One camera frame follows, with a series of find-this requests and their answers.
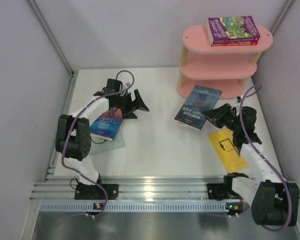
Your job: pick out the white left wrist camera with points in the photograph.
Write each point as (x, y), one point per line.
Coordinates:
(126, 85)

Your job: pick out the blue Jane Eyre book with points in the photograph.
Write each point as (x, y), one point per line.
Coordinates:
(107, 125)

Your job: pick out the aluminium mounting rail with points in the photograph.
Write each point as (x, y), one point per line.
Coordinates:
(131, 188)

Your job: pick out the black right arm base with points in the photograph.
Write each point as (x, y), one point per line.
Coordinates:
(223, 191)

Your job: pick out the yellow hangman book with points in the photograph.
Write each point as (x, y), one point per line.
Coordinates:
(222, 142)

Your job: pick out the pink three-tier shelf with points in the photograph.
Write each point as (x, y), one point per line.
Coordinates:
(225, 68)

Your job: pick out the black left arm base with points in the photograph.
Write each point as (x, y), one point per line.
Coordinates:
(93, 192)

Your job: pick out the perforated grey cable duct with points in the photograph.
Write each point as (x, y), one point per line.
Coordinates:
(143, 207)

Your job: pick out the red 13-Storey Treehouse book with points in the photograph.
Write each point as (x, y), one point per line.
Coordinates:
(230, 44)

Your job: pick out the dark blue Nineteen Eighty-Four book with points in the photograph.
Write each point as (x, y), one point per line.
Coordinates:
(199, 100)

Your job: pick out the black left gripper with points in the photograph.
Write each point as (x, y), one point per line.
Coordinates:
(137, 104)

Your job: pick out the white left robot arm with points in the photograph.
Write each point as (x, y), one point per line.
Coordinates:
(73, 138)

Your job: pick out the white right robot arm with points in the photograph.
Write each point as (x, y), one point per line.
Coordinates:
(273, 200)

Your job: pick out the purple 117-Storey Treehouse book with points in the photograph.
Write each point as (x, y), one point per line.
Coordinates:
(232, 29)

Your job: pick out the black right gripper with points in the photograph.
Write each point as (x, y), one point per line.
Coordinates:
(216, 115)

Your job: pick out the grey-green flat file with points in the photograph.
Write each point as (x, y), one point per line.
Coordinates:
(100, 146)

